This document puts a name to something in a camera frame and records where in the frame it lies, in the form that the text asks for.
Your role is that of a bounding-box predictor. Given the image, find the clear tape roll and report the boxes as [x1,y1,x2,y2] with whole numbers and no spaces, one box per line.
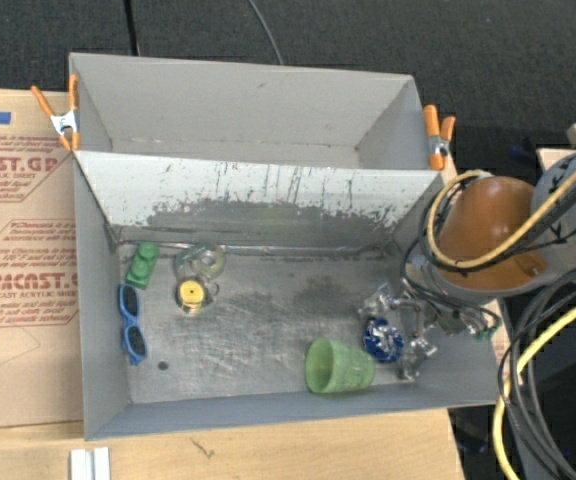
[172,240,228,282]

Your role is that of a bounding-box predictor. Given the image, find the blue sunglasses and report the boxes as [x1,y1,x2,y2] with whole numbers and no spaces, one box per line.
[118,282,149,367]

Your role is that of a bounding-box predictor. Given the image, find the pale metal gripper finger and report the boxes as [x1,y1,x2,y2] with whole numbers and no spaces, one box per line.
[396,331,440,383]
[358,282,401,320]

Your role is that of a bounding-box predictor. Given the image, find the grey metal bin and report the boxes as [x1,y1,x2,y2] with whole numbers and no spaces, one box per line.
[67,51,501,442]

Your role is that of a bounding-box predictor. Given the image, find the brown cardboard board, red print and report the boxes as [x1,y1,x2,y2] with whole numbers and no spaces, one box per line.
[0,86,86,431]

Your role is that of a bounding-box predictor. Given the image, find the clear jar with yellow lid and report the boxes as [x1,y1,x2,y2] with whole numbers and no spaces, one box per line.
[173,276,220,316]

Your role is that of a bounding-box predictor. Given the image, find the green toy block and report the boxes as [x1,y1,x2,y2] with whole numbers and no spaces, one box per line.
[125,241,161,291]

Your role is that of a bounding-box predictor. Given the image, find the green plastic cup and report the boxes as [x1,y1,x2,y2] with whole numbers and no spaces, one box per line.
[303,336,377,396]

